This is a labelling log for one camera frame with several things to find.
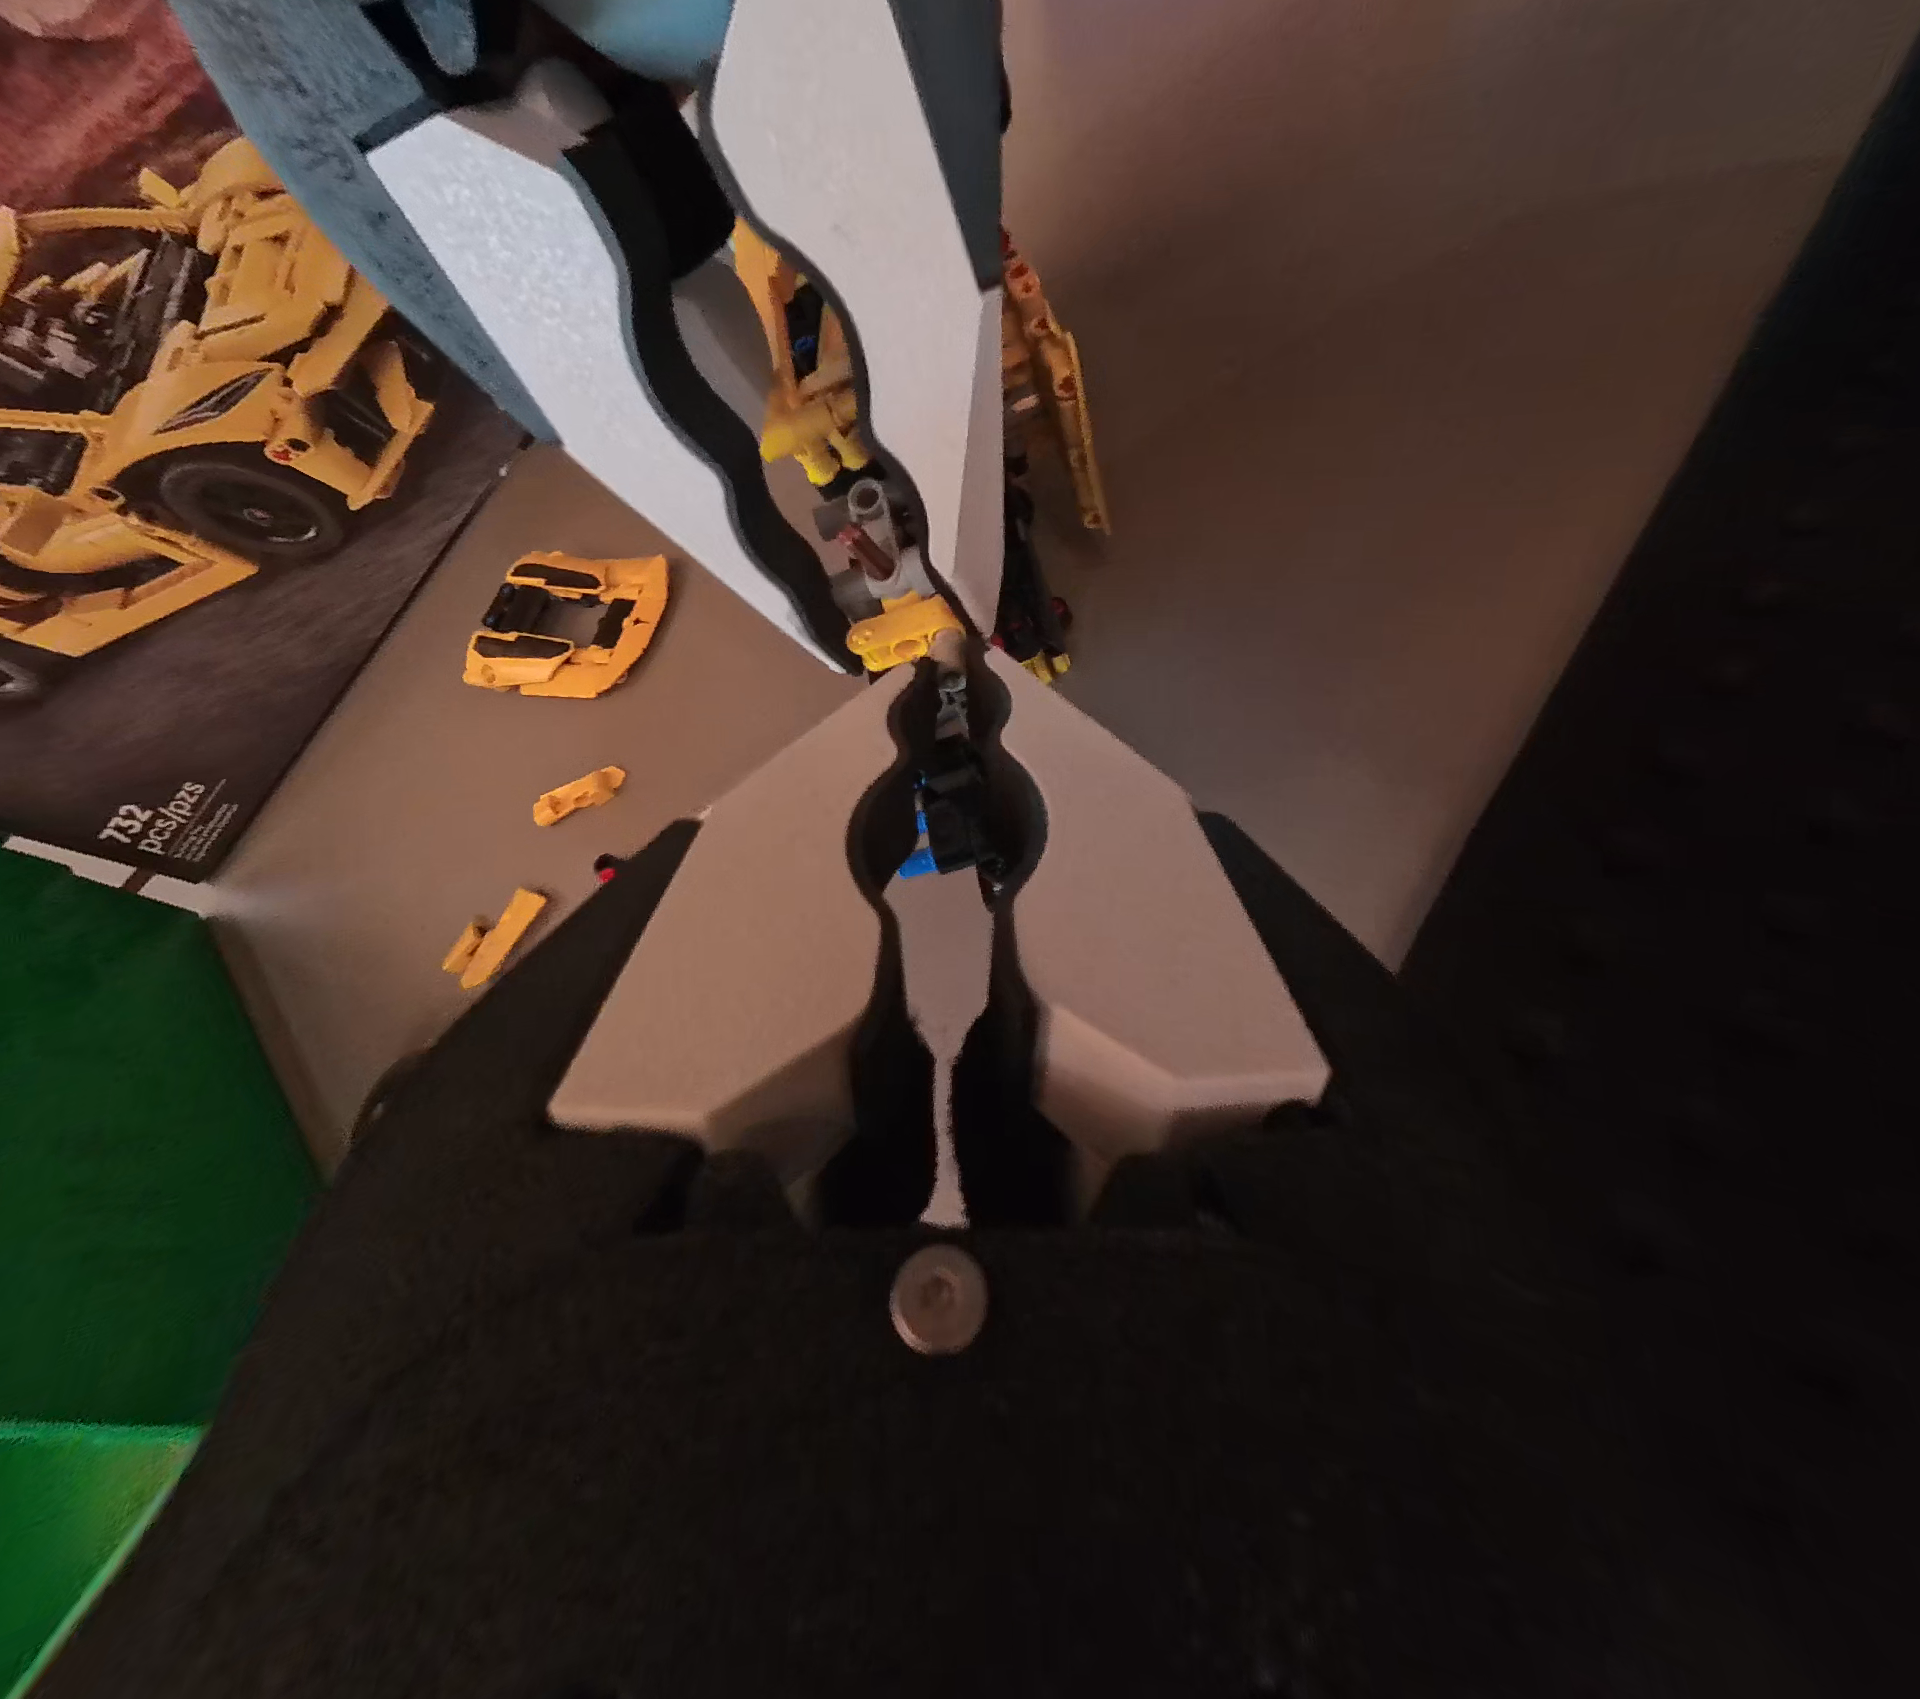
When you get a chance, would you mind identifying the yellow toy brick car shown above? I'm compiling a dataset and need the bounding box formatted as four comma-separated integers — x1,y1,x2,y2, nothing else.
726,222,1117,688

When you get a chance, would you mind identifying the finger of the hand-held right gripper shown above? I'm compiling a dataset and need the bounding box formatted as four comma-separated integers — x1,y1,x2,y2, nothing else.
365,68,870,676
702,0,1008,640

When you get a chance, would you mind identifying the black dimpled mat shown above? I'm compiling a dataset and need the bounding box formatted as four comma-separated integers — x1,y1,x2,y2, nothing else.
1395,50,1920,1699

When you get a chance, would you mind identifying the yellow brick car panel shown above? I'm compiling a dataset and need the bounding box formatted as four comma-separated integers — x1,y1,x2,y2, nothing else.
462,552,673,700

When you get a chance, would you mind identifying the dark car set box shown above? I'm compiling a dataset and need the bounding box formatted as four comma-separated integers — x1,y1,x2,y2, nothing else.
0,0,529,884

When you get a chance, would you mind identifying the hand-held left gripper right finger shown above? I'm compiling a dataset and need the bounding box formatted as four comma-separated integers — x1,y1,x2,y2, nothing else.
957,650,1334,1228

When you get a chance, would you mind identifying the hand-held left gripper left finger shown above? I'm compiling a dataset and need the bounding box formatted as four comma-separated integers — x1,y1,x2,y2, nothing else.
546,664,945,1228

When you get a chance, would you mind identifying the black grey brick assembly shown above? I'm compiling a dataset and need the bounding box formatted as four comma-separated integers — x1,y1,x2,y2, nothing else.
892,664,1039,906

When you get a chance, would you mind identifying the green plastic bin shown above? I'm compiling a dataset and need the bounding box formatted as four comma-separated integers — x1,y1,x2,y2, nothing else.
0,836,324,1699

